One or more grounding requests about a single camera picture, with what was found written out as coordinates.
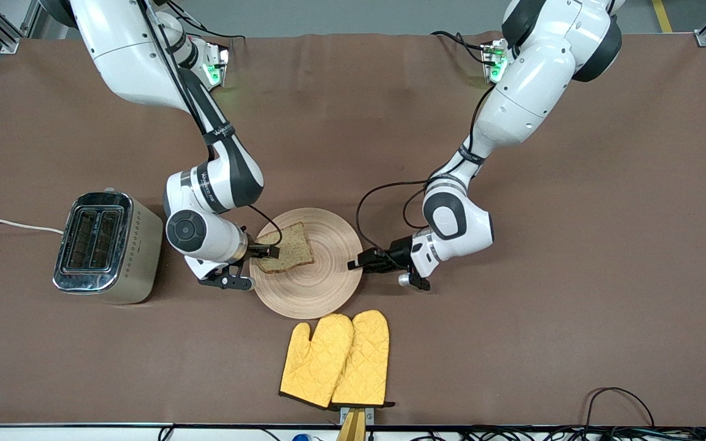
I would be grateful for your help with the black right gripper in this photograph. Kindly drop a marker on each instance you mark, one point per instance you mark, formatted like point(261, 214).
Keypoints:
point(257, 248)

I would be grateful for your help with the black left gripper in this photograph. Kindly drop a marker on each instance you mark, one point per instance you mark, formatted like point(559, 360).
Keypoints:
point(397, 252)

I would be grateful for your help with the brown bread slice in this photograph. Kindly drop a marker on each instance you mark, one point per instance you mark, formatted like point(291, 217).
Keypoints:
point(292, 248)

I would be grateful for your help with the round light wooden plate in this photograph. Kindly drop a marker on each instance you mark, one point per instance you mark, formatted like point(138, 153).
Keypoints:
point(322, 275)

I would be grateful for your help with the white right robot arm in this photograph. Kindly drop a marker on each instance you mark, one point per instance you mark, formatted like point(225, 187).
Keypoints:
point(132, 61)

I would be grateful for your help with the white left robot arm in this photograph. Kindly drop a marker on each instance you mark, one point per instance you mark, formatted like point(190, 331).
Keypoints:
point(531, 79)

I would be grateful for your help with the chrome and beige toaster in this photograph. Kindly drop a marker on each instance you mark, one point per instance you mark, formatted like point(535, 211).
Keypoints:
point(138, 245)

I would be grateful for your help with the yellow quilted oven mitt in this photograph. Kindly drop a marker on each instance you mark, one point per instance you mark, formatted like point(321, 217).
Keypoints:
point(365, 361)
point(313, 367)

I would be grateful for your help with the brown table cover sheet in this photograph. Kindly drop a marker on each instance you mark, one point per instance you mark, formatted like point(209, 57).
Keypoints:
point(353, 122)

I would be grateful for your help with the wooden stick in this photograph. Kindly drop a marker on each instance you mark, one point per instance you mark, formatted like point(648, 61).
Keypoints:
point(353, 429)

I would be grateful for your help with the small blue object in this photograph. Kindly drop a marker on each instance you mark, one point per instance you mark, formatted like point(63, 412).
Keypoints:
point(302, 437)

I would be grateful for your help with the small metal bracket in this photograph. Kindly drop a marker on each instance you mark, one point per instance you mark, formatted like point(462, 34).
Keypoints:
point(370, 414)

